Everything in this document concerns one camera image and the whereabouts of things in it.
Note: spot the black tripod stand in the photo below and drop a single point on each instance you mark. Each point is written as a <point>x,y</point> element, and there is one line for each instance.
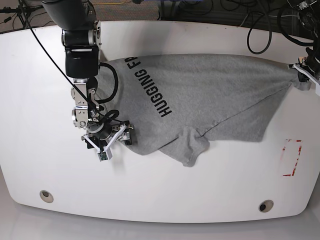
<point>23,12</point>

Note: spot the grey T-shirt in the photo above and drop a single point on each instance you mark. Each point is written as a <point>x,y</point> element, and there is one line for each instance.
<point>179,103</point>

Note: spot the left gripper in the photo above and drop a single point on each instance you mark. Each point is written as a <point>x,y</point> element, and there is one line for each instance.
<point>308,69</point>

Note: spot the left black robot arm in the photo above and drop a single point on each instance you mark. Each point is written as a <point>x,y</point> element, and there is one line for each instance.
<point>309,17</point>

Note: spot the right table cable grommet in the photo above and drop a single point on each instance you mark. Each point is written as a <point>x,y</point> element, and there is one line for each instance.
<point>266,206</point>

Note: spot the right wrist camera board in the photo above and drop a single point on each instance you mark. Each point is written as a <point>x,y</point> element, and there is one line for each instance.
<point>105,155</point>

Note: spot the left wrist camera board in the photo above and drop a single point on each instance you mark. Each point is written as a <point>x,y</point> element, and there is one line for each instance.
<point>317,89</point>

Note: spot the red tape marking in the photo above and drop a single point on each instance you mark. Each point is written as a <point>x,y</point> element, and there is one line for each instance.
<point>290,157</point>

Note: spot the table cable grommet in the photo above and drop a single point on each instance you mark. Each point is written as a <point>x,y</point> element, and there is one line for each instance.
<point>46,196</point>
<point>266,206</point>

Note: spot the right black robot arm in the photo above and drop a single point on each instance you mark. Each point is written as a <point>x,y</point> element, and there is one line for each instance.
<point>81,38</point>

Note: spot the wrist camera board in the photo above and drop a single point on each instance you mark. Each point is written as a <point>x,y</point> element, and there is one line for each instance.
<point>317,89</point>
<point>105,155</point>

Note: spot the left table cable grommet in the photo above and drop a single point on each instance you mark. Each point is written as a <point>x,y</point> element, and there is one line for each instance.
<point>46,196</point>

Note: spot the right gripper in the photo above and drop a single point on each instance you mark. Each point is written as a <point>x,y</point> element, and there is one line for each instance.
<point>99,135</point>

